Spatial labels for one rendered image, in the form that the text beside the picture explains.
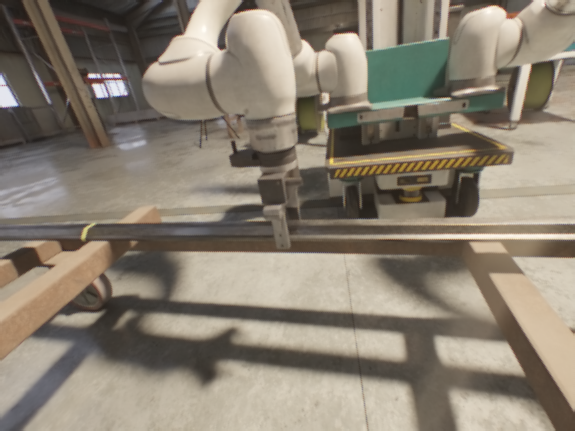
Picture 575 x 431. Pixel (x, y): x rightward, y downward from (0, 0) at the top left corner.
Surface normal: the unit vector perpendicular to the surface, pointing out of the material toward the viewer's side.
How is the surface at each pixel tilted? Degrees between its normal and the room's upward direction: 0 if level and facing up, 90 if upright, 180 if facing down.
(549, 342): 0
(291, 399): 0
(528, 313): 0
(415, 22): 90
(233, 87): 92
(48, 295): 90
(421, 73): 90
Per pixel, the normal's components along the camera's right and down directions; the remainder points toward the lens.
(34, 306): 0.98, -0.07
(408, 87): -0.14, 0.44
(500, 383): -0.14, -0.90
